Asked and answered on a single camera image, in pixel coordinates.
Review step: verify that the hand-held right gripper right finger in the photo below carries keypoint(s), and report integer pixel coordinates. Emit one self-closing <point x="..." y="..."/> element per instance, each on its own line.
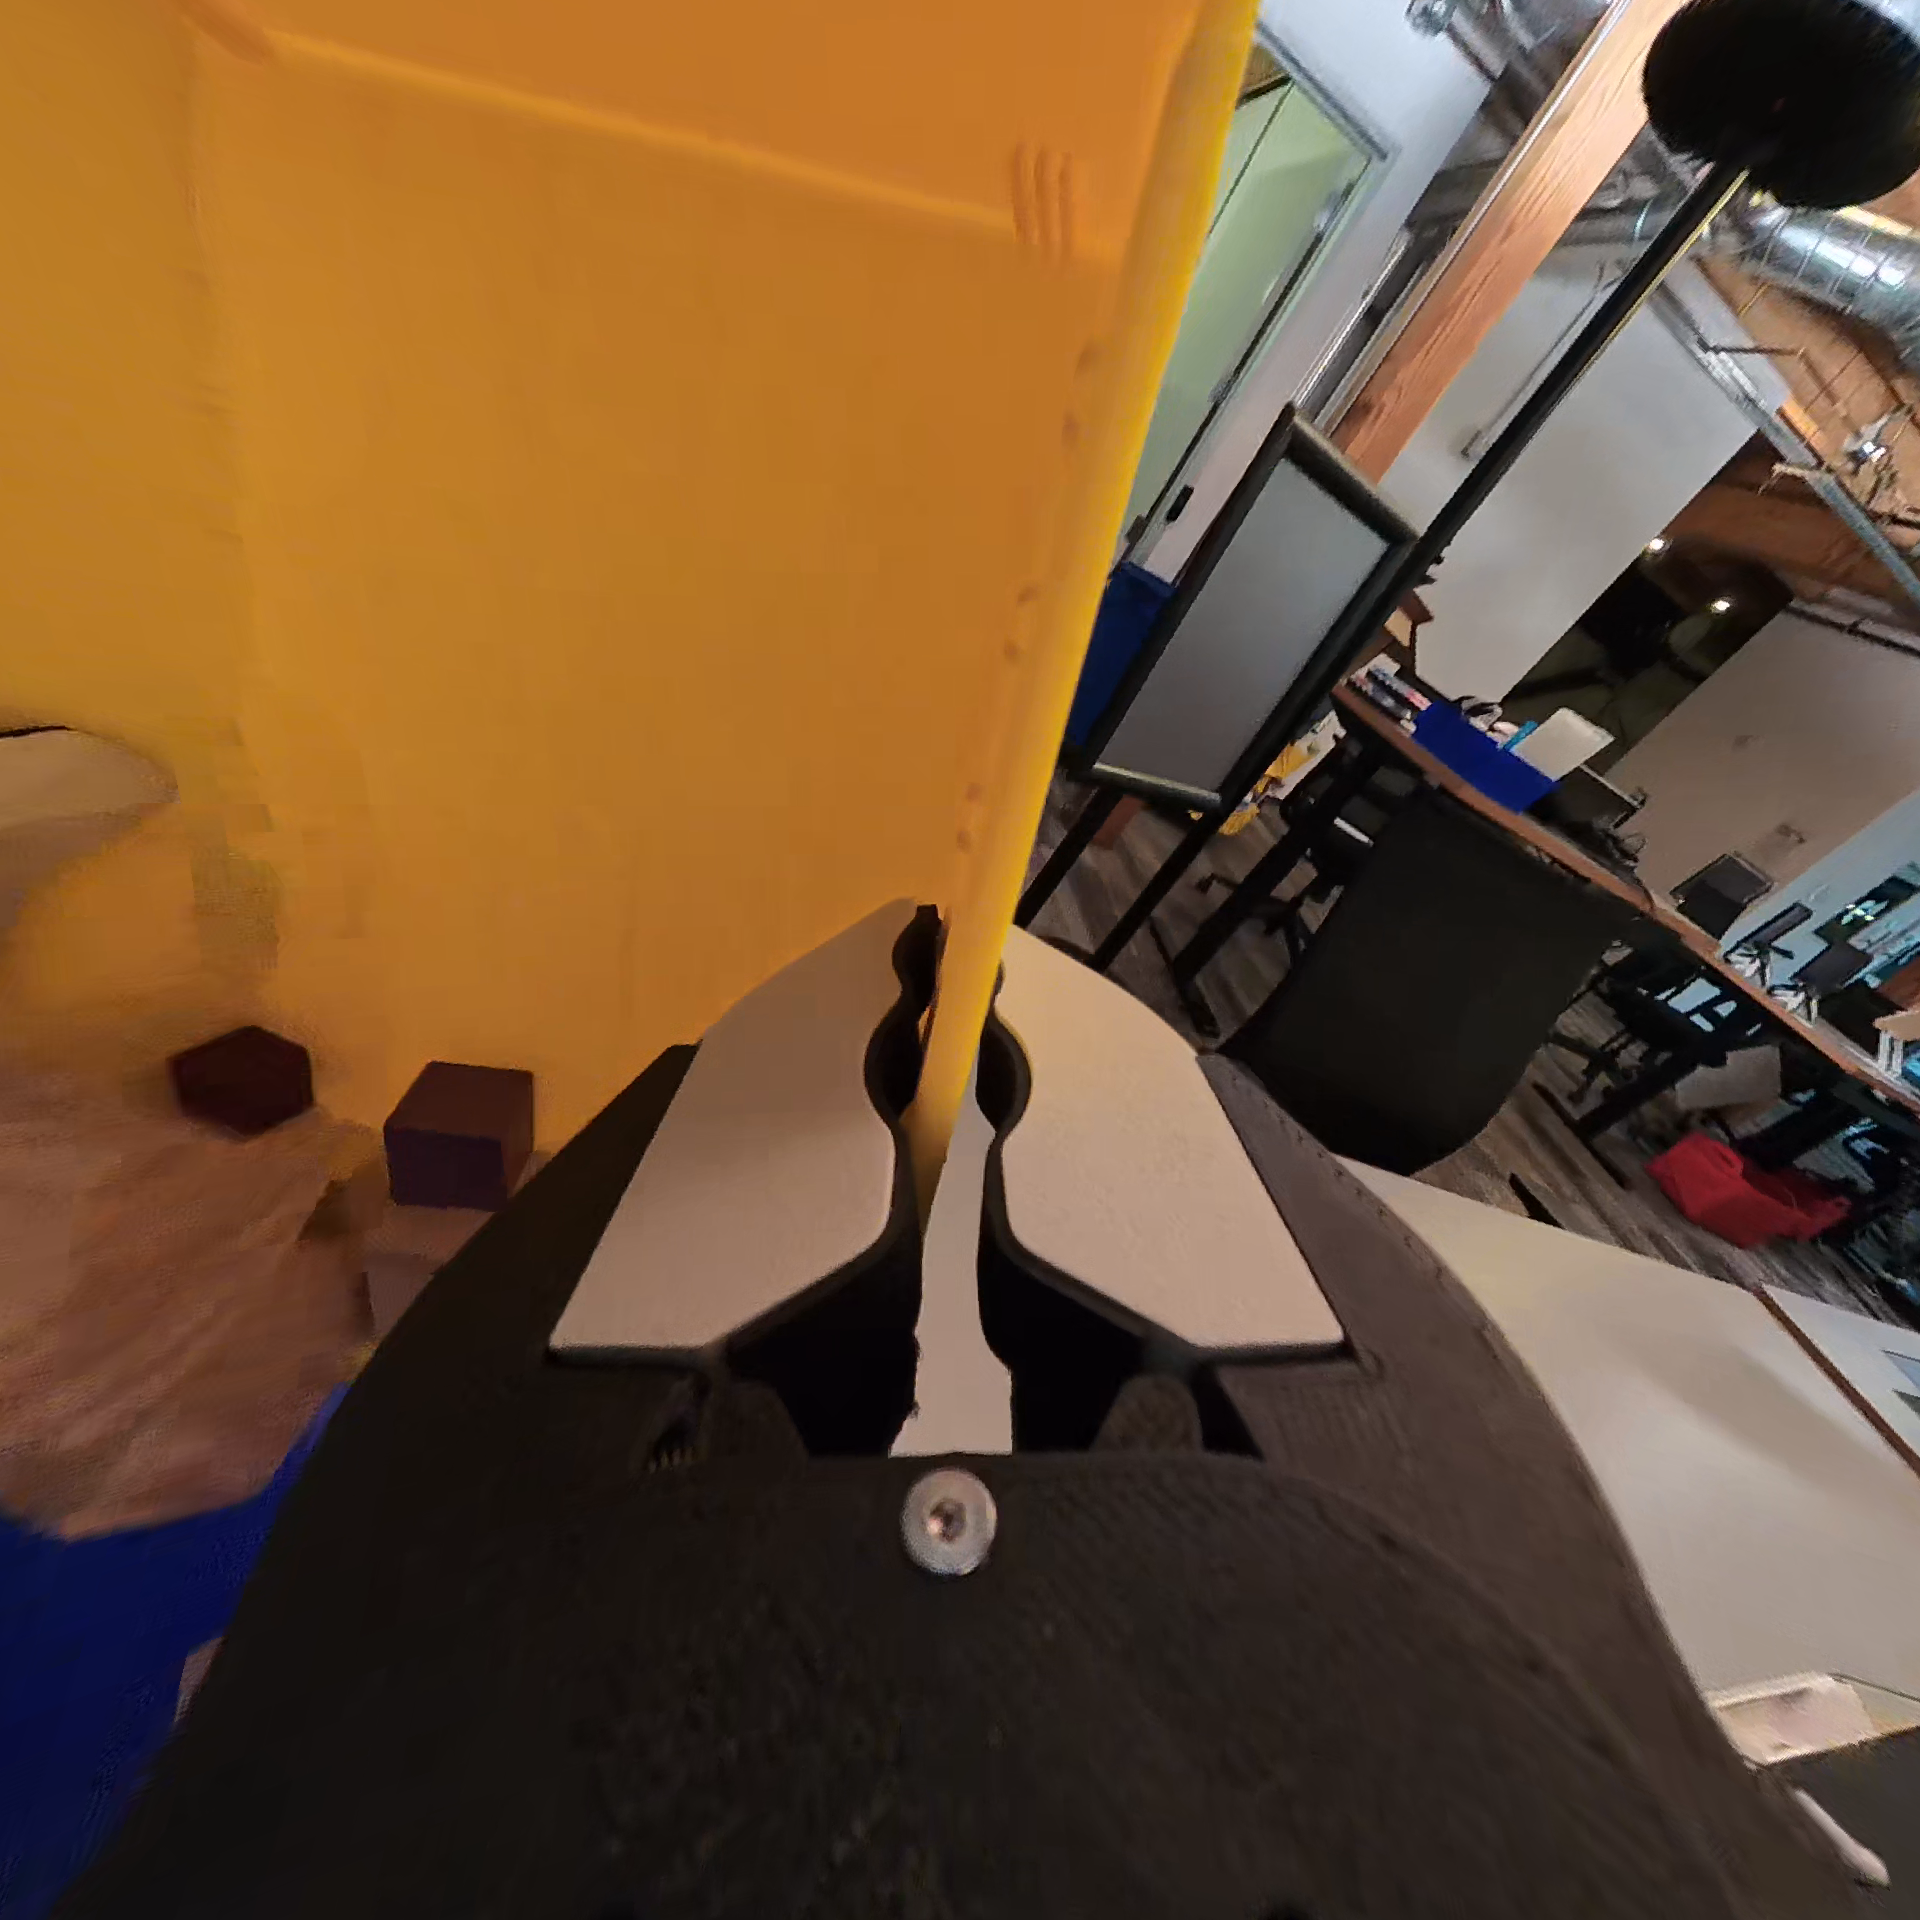
<point x="1155" y="1185"/>

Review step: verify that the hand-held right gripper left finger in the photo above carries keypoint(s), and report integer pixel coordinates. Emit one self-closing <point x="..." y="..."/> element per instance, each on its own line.
<point x="751" y="1172"/>

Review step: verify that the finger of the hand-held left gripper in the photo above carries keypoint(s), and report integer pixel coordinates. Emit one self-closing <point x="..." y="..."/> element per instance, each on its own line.
<point x="68" y="796"/>

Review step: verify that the pile of wooden cubes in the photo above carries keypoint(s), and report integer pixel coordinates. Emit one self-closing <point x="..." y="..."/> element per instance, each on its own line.
<point x="165" y="1289"/>

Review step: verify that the yellow plastic box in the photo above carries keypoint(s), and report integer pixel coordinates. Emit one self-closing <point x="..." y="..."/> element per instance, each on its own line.
<point x="599" y="525"/>

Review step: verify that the blue plastic box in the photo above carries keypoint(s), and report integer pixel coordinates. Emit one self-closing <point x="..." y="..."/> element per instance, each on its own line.
<point x="105" y="1681"/>

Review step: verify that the black mesh office chair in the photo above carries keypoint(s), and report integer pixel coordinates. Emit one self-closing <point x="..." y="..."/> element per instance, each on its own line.
<point x="1424" y="974"/>

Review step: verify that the blue storage bin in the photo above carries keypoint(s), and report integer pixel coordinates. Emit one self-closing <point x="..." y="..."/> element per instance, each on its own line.
<point x="1485" y="758"/>

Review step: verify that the black-framed whiteboard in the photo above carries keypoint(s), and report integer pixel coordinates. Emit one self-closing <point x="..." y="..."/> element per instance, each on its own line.
<point x="1244" y="630"/>

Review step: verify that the long wooden desk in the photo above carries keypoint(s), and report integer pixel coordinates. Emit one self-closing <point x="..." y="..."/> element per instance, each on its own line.
<point x="1651" y="893"/>

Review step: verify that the red bag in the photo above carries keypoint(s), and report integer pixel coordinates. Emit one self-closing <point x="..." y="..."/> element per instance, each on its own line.
<point x="1741" y="1185"/>

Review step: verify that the wood-framed panel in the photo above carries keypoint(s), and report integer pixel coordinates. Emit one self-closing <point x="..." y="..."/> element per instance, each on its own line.
<point x="1852" y="1373"/>

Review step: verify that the white rounded base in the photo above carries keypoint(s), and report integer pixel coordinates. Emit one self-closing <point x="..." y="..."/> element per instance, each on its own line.
<point x="1793" y="1717"/>

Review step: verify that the glass door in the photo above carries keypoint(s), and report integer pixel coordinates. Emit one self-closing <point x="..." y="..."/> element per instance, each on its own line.
<point x="1276" y="270"/>

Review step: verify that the black round-head pole stand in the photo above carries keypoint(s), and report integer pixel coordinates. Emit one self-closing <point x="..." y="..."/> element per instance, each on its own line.
<point x="1769" y="91"/>

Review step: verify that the silver spiral duct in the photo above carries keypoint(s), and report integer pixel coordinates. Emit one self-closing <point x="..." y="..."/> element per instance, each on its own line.
<point x="1830" y="255"/>

